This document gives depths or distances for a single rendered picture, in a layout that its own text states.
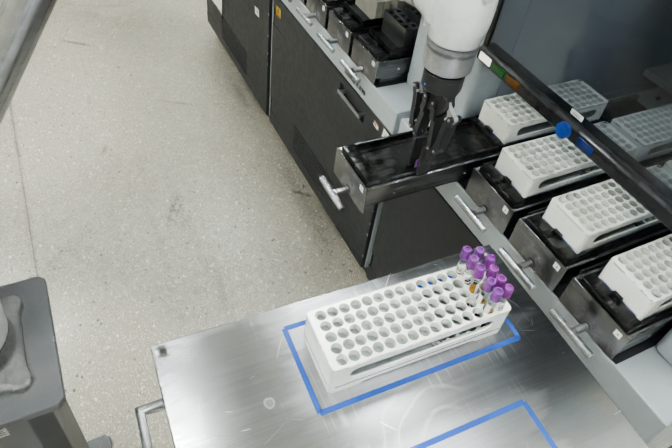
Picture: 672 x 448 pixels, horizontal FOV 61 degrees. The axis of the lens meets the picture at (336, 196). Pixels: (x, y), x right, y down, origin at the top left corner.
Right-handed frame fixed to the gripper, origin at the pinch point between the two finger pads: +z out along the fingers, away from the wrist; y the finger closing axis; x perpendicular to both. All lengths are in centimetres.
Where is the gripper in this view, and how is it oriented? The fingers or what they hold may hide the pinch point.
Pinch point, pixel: (421, 154)
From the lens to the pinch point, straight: 117.3
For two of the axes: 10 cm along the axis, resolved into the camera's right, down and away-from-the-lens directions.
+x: -8.9, 2.4, -3.8
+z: -1.1, 7.1, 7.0
